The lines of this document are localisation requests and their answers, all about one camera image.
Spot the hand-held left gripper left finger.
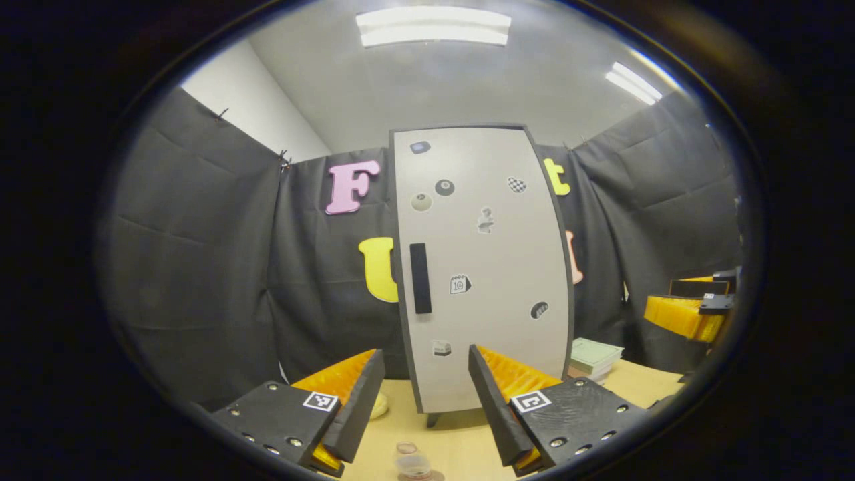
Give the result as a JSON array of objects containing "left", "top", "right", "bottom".
[{"left": 211, "top": 348, "right": 387, "bottom": 479}]

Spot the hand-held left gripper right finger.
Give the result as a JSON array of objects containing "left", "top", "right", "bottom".
[{"left": 467, "top": 344, "right": 650, "bottom": 478}]

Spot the dark grey cabinet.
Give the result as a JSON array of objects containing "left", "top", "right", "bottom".
[{"left": 389, "top": 124, "right": 576, "bottom": 428}]

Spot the clear bottle red label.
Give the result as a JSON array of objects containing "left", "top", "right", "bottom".
[{"left": 394, "top": 440, "right": 436, "bottom": 479}]

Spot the beige cabinet door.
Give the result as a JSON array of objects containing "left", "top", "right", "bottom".
[{"left": 392, "top": 126, "right": 574, "bottom": 415}]

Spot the green book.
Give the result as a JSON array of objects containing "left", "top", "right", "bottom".
[{"left": 570, "top": 337, "right": 625, "bottom": 375}]

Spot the small ceiling light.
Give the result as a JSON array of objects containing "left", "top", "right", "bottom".
[{"left": 605, "top": 61, "right": 663, "bottom": 106}]

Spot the black backdrop cloth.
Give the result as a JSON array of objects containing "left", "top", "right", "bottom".
[{"left": 97, "top": 87, "right": 745, "bottom": 408}]

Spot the large ceiling light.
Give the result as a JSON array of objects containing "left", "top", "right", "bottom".
[{"left": 356, "top": 7, "right": 512, "bottom": 48}]

